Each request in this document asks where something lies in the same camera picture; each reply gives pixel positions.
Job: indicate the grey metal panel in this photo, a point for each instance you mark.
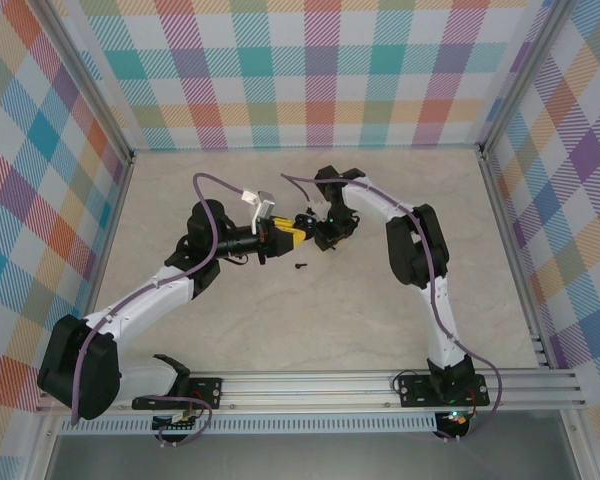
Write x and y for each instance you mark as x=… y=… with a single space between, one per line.
x=305 y=460

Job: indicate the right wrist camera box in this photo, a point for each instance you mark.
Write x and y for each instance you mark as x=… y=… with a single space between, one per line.
x=316 y=205

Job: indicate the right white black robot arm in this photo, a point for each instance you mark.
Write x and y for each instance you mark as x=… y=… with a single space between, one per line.
x=415 y=250

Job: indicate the aluminium side rail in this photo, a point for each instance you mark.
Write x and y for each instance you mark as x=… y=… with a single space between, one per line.
x=114 y=220
x=505 y=220

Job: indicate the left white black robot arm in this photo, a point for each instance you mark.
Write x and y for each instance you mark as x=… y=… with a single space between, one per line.
x=145 y=300

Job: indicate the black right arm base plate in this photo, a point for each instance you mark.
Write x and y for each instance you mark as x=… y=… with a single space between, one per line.
x=415 y=392

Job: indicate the aluminium frame post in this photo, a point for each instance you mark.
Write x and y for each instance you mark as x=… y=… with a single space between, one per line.
x=524 y=75
x=86 y=75

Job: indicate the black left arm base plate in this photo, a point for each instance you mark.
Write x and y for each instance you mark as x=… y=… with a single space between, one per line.
x=210 y=387

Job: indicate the aluminium mounting rail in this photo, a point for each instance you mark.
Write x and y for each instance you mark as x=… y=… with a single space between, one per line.
x=305 y=390

